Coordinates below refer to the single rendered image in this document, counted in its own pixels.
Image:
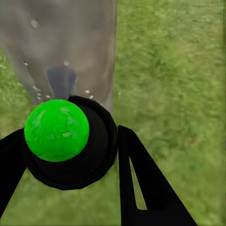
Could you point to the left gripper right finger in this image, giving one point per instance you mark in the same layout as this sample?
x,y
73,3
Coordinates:
x,y
164,208

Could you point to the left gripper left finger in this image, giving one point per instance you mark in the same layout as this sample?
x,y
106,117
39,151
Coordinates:
x,y
12,166

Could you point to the pesticide atomizer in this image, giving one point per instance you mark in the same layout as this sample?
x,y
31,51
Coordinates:
x,y
69,142

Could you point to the tree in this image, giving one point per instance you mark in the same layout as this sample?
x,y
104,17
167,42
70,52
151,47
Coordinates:
x,y
78,34

